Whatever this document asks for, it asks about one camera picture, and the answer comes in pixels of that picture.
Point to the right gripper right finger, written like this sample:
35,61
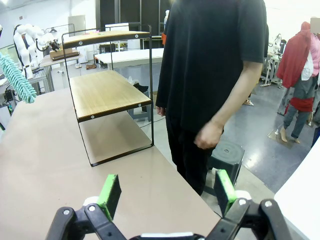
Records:
225,192

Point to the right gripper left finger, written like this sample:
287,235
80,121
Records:
111,195

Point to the teal chenille duster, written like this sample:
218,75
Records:
17,80

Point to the idle white robot arm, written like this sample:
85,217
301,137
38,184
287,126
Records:
22,45

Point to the person's left forearm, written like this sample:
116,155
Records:
237,95

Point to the black metal wooden shelf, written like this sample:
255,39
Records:
105,92

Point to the person's left hand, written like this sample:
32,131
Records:
207,136

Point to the person's right hand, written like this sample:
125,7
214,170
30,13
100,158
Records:
161,111

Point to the black plastic stool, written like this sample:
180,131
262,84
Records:
226,155

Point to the brown floor plate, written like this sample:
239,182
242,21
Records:
275,137

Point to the white rectangular table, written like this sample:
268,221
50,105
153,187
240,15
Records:
300,200
130,56

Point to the white crumpled plastic bag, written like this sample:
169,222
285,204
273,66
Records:
133,80

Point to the brown shoes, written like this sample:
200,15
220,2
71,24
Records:
91,67

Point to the person in black clothes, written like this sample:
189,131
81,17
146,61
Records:
205,62

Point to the grey controller box with lights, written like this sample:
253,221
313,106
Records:
12,108

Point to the black electronics box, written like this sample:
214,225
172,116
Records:
9,94

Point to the dark brown tray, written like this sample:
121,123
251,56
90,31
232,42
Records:
72,57

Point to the white height adjustable table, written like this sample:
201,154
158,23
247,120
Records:
46,61

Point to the red clothed figure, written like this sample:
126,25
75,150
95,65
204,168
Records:
297,62

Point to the brown cardboard box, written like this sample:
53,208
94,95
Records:
60,53

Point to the small distant white robot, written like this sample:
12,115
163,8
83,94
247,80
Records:
277,43

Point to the white monitor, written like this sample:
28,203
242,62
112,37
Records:
117,27

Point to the grey panel board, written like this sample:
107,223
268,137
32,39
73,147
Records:
76,22

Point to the white and orange figure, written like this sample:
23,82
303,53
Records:
166,25

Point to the aluminium frame bench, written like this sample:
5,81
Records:
42,75

